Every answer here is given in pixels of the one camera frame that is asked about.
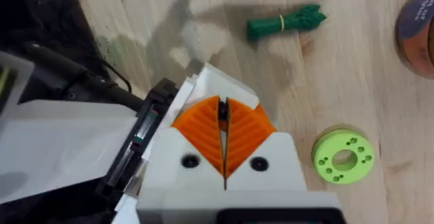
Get black cable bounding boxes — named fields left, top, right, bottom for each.
left=22, top=42, right=145, bottom=112

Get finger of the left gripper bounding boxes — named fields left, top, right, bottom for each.
left=159, top=62, right=261, bottom=130

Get green toy vegetable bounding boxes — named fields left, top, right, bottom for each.
left=246, top=3, right=328, bottom=42

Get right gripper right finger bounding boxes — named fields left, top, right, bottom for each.
left=224, top=96, right=309, bottom=193

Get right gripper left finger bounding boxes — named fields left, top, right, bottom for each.
left=137, top=96, right=226, bottom=201

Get green disc with holes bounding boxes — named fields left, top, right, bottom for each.
left=311, top=128, right=376, bottom=185

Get brown round tub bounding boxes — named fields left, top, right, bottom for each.
left=394, top=0, right=434, bottom=79

